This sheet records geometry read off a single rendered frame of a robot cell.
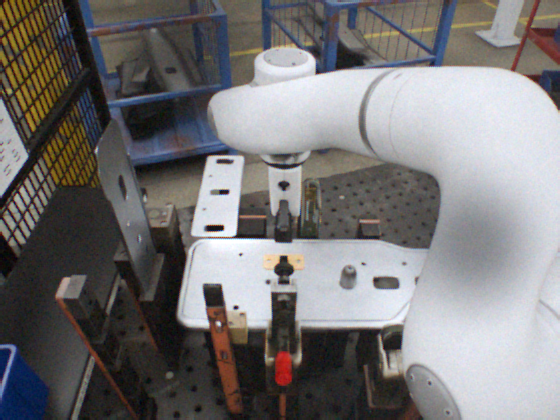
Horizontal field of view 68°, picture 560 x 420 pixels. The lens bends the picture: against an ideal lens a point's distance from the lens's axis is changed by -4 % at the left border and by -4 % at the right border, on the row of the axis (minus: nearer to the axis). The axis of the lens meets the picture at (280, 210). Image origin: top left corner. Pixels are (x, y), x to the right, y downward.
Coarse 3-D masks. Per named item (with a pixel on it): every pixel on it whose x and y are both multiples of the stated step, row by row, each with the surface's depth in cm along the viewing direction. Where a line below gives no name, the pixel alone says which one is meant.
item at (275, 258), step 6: (264, 258) 89; (270, 258) 89; (276, 258) 89; (282, 258) 89; (288, 258) 89; (294, 258) 89; (300, 258) 89; (264, 264) 88; (270, 264) 88; (294, 264) 88; (300, 264) 88
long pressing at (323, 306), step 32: (192, 256) 90; (224, 256) 90; (256, 256) 90; (320, 256) 90; (352, 256) 90; (384, 256) 90; (416, 256) 90; (192, 288) 84; (224, 288) 84; (256, 288) 84; (320, 288) 84; (192, 320) 79; (256, 320) 79; (320, 320) 79; (352, 320) 79; (384, 320) 79
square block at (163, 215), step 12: (144, 204) 93; (156, 204) 93; (168, 204) 93; (156, 216) 90; (168, 216) 90; (156, 228) 88; (168, 228) 89; (156, 240) 91; (168, 240) 91; (180, 240) 100; (156, 252) 94; (168, 252) 94; (180, 252) 100; (168, 264) 97; (180, 264) 100; (180, 276) 100
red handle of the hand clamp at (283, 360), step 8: (280, 336) 67; (280, 344) 64; (280, 352) 61; (288, 352) 62; (280, 360) 59; (288, 360) 60; (280, 368) 57; (288, 368) 57; (280, 376) 56; (288, 376) 57
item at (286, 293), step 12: (276, 264) 61; (288, 264) 61; (288, 276) 60; (276, 288) 58; (288, 288) 58; (276, 300) 60; (288, 300) 58; (276, 312) 63; (288, 312) 63; (276, 324) 67; (288, 324) 67; (276, 336) 71
